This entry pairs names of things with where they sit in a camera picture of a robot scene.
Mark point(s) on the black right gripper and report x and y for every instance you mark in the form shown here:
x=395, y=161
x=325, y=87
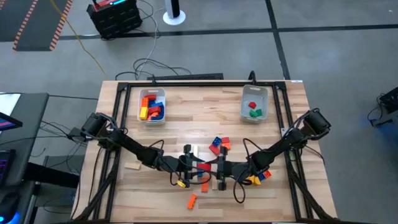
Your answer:
x=236, y=171

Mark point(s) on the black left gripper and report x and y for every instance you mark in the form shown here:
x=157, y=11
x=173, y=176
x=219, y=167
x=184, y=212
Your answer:
x=174, y=165

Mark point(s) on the blue wooden block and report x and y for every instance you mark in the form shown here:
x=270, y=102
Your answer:
x=200, y=173

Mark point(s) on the red wooden block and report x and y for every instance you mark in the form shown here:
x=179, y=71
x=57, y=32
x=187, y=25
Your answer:
x=204, y=166

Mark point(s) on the long wooden block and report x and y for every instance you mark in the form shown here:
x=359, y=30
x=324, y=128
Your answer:
x=214, y=185

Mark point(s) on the red wedge block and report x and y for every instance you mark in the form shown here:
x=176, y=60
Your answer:
x=214, y=149

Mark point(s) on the small orange Duplo brick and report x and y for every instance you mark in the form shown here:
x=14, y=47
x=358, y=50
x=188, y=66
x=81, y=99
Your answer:
x=267, y=174
x=226, y=146

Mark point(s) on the small blue Duplo brick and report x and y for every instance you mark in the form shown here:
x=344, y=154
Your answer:
x=216, y=142

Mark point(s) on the small red block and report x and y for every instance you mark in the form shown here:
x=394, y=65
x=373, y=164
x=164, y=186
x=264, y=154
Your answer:
x=225, y=140
x=252, y=105

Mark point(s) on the small yellow block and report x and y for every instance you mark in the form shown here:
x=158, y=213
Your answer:
x=181, y=184
x=253, y=180

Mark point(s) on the plain wooden block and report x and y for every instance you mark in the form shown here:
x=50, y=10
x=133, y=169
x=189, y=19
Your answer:
x=132, y=165

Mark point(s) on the small green block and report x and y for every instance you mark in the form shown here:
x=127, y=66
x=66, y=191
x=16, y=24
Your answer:
x=253, y=114
x=259, y=112

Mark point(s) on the yellow long block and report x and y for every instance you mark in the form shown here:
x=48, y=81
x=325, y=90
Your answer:
x=143, y=113

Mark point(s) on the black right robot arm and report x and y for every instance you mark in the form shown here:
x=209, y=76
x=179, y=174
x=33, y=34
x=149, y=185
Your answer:
x=280, y=146

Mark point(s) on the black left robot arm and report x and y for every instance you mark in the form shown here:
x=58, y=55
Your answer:
x=130, y=146

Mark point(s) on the white plastic bin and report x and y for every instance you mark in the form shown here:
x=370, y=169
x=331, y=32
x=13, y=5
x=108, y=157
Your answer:
x=259, y=93
x=151, y=122

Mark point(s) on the black clamp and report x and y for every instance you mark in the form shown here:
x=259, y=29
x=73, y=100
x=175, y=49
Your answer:
x=252, y=77

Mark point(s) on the white floor stand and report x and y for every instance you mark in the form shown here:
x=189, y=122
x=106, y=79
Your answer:
x=174, y=17

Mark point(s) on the grey desk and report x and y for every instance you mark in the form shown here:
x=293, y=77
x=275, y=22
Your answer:
x=31, y=140

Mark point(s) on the black crate with red top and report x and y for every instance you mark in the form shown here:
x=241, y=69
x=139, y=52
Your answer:
x=115, y=18

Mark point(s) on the black floor equipment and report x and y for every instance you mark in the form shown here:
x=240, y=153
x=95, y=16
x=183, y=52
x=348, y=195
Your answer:
x=387, y=107

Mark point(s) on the black keyboard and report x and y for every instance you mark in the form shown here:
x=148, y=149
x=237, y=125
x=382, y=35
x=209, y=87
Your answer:
x=6, y=168

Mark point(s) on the black computer mouse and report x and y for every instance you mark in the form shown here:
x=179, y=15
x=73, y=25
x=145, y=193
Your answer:
x=9, y=205

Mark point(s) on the dark tilted monitor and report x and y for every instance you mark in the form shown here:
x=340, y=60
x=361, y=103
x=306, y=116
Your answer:
x=9, y=123

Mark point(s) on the bright white screen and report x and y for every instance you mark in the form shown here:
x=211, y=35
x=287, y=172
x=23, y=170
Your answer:
x=9, y=102

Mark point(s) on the black mat with orange stripes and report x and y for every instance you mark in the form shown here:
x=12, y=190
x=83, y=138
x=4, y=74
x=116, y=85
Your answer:
x=37, y=21

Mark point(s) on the black table frame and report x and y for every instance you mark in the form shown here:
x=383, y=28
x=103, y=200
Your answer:
x=202, y=84

